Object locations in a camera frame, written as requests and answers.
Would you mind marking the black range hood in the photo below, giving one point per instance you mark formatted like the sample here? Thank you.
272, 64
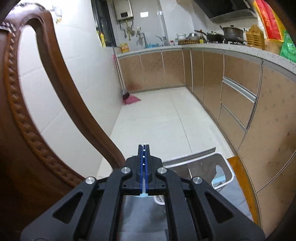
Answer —
220, 11

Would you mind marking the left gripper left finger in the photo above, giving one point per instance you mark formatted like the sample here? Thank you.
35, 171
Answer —
91, 211

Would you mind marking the black cooking pot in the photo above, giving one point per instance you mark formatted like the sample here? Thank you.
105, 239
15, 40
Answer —
233, 35

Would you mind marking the silver fork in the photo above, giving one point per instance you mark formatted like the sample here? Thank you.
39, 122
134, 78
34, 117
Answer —
144, 185

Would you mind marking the kitchen base cabinets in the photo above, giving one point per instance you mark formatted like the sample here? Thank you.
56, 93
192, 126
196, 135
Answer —
250, 93

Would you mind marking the white water heater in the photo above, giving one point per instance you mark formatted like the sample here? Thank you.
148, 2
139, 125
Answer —
123, 9

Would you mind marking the yellow detergent bottle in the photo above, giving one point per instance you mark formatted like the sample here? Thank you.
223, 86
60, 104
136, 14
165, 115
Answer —
102, 39

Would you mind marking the wooden knife block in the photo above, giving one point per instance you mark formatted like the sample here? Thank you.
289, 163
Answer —
255, 37

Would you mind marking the pink dustpan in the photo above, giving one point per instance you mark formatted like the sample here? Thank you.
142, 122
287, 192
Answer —
129, 99

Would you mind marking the white plastic utensil caddy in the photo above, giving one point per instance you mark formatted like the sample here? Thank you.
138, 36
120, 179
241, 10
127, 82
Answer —
210, 165

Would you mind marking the red yellow shopping bag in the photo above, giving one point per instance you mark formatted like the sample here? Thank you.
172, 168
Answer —
272, 24

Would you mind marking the black wok pan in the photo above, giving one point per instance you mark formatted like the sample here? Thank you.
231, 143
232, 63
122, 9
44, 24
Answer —
211, 37

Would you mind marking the green plastic bag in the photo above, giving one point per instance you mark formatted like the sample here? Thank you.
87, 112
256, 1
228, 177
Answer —
288, 49

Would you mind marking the yellow box on counter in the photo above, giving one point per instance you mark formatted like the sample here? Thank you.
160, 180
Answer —
124, 47

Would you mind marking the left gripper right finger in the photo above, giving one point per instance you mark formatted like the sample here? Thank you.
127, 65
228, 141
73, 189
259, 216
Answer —
195, 210

